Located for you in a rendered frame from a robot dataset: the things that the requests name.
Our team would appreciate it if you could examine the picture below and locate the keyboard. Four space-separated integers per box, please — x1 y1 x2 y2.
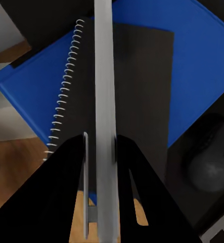
199 213 224 243

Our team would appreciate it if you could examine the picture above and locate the pen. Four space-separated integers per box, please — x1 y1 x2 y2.
84 0 120 243

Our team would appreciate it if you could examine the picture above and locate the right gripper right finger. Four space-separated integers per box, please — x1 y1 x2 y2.
117 135 202 243

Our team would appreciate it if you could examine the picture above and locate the notebook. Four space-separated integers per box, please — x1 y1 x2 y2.
46 16 174 199

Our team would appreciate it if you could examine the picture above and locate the mouse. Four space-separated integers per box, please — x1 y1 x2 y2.
186 123 224 192

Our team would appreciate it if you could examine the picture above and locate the folder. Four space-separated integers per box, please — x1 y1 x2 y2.
0 0 224 205

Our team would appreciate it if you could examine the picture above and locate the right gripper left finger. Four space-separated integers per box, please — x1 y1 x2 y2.
0 135 84 243

